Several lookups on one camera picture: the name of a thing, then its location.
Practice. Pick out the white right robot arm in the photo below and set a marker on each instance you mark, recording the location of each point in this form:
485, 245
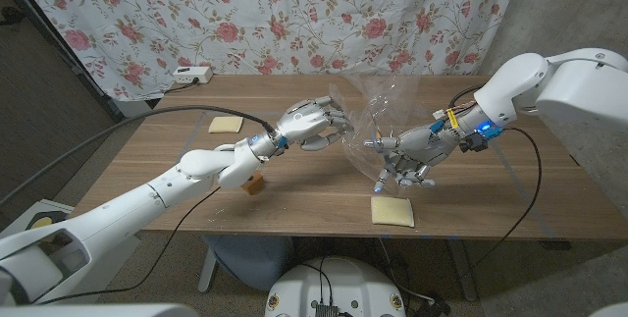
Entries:
554, 91

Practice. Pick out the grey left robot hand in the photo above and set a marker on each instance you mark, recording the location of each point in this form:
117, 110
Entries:
304, 123

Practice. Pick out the black power adapter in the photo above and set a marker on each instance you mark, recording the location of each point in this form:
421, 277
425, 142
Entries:
432, 304

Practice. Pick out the brown wooden block with holes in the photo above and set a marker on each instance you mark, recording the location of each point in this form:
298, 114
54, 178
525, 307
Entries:
252, 183

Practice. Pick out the grey metal table leg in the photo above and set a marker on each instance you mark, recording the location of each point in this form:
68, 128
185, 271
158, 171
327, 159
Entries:
463, 268
207, 270

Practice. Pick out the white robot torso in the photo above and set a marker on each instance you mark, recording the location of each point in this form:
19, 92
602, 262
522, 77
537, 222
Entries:
343, 282

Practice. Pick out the floral backdrop cloth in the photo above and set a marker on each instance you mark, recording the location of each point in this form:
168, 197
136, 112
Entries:
245, 13

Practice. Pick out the blue grey round stool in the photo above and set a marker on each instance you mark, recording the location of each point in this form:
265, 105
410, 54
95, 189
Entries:
250, 258

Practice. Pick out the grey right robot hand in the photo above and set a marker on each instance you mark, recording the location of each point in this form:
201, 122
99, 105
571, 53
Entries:
422, 147

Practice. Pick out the white mat with yellow marks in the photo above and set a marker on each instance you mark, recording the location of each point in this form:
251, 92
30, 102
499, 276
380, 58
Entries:
34, 221

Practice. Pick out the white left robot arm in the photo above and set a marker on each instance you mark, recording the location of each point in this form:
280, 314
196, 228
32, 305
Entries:
162, 194

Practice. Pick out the yellow sponge at left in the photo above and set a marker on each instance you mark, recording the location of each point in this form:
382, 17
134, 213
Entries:
225, 124

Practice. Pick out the yellow sponge near front edge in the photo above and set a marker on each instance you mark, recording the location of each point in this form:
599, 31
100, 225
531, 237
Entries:
392, 211

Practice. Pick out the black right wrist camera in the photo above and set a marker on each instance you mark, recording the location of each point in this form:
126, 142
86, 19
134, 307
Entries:
473, 142

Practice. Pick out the transparent cling film sheet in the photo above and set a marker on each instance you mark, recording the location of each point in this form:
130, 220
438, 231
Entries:
378, 106

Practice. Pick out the white power strip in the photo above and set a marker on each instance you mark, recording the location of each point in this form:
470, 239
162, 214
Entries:
191, 75

